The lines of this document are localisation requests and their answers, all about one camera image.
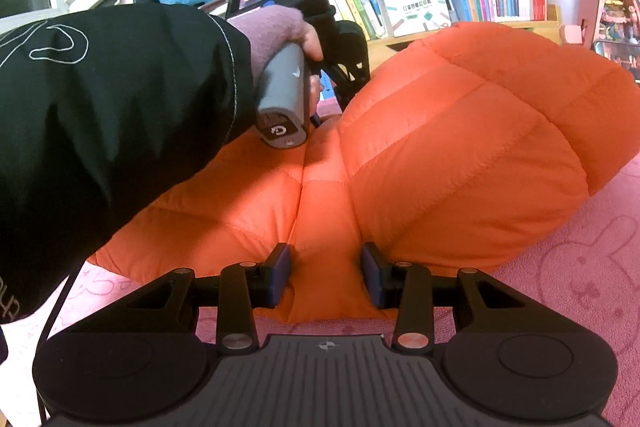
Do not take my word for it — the pink bunny print blanket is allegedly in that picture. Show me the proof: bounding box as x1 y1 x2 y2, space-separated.
50 77 640 427

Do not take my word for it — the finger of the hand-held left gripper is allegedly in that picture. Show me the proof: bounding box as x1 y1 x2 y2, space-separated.
324 54 372 101

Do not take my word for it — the black cable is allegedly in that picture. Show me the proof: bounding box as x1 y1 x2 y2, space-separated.
34 276 77 424

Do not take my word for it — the wooden drawer organizer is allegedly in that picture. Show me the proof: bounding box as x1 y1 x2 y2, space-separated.
366 4 562 54

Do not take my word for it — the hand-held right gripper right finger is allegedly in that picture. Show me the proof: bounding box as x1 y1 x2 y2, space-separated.
361 243 571 354

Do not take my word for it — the person's left forearm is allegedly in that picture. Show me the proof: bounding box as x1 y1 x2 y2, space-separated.
0 2 257 324

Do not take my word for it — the person's left hand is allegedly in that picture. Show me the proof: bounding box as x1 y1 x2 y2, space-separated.
227 4 326 114

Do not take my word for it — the orange puffer jacket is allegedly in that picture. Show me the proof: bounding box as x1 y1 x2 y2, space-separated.
87 21 640 324

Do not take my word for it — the white box with pencil print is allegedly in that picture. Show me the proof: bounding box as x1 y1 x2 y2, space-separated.
376 0 454 38

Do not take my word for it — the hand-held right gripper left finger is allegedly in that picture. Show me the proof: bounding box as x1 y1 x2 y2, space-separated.
75 243 292 354

